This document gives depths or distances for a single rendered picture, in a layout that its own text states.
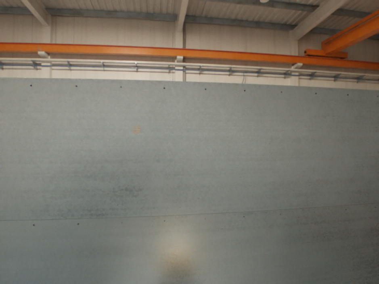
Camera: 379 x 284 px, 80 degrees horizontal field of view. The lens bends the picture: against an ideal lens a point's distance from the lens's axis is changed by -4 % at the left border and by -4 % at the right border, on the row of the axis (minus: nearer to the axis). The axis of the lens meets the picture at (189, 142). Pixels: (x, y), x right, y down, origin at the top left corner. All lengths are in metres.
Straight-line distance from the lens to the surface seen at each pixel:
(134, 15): 10.37
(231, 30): 10.87
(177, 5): 9.88
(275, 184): 1.10
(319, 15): 10.59
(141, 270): 1.10
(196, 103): 0.97
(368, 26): 10.45
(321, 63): 11.79
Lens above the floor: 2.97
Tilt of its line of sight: 1 degrees down
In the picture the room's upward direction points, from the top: straight up
